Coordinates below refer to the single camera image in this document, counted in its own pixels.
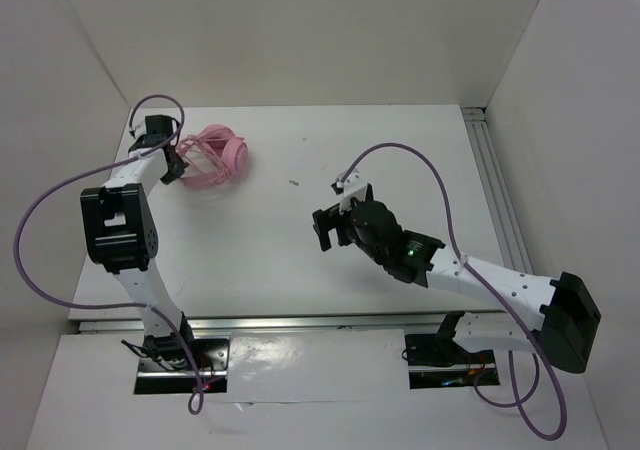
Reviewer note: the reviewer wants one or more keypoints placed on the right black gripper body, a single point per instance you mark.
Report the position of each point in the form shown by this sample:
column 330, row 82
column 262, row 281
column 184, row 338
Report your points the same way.
column 352, row 236

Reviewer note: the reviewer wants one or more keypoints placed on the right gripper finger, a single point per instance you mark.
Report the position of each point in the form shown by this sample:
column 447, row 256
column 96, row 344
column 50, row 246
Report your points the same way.
column 369, row 195
column 324, row 221

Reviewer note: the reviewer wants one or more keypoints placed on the pink headphones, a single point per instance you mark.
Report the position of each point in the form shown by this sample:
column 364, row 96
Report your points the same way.
column 215, row 156

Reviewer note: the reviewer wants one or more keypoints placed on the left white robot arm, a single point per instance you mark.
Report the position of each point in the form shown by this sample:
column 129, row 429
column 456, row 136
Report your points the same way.
column 121, row 236

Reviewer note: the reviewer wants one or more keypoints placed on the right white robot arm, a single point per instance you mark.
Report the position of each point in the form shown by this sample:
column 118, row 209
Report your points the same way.
column 554, row 317

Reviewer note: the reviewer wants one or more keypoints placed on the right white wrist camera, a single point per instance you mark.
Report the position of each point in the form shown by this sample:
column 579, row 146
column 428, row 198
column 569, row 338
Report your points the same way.
column 349, row 189

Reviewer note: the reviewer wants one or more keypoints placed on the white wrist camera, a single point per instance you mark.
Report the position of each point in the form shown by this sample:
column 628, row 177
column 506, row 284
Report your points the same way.
column 349, row 189
column 137, row 130

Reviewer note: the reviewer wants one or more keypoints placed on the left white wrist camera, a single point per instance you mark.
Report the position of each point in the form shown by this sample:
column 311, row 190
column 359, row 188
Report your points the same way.
column 137, row 130

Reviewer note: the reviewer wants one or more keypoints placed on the aluminium front rail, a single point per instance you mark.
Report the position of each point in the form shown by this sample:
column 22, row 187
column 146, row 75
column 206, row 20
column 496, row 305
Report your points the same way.
column 278, row 323

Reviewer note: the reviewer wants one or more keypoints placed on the aluminium side rail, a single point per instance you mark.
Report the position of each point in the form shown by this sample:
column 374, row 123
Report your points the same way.
column 506, row 225

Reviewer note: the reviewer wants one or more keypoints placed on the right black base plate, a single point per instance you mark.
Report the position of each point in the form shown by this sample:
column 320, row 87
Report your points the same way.
column 432, row 366

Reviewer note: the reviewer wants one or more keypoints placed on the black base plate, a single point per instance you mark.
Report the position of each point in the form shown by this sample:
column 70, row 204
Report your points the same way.
column 432, row 366
column 163, row 377

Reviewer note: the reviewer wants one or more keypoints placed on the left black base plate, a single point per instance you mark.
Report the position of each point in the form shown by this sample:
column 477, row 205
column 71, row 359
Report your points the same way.
column 163, row 377

